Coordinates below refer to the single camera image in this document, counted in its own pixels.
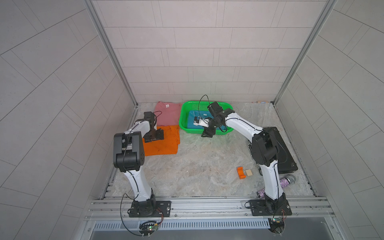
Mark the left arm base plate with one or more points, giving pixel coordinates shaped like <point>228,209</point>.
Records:
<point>148,209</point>

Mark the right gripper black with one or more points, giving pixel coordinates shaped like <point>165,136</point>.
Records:
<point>207,133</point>

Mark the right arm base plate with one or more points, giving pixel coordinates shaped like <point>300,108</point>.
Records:
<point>270,208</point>

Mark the black case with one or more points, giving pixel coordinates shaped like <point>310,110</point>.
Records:
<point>286,163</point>

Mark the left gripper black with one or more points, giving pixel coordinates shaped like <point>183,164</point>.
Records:
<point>154,135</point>

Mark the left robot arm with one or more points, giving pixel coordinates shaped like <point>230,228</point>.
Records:
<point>129,157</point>

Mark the blue t-shirt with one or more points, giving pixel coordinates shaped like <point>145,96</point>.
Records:
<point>195,115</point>

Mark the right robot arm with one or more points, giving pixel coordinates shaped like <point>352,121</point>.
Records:
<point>263,146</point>

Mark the left circuit board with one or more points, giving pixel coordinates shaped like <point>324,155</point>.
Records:
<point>148,228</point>

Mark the right circuit board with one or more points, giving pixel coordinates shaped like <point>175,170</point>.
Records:
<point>277,226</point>

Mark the circuit board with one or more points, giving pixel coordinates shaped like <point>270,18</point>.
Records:
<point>148,228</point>
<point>277,226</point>

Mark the orange t-shirt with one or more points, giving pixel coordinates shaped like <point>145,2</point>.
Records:
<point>167,146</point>

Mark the orange plastic block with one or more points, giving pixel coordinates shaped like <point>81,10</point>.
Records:
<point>241,173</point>

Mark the pink t-shirt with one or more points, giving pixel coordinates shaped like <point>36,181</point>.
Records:
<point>169,113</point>

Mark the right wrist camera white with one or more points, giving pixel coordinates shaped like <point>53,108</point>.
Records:
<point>198,121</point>

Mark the aluminium rail frame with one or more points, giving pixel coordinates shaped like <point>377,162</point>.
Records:
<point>183,208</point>

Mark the small beige wooden block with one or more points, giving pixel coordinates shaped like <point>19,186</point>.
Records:
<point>249,172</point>

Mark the green plastic basket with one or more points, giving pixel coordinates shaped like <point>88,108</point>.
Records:
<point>191,106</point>

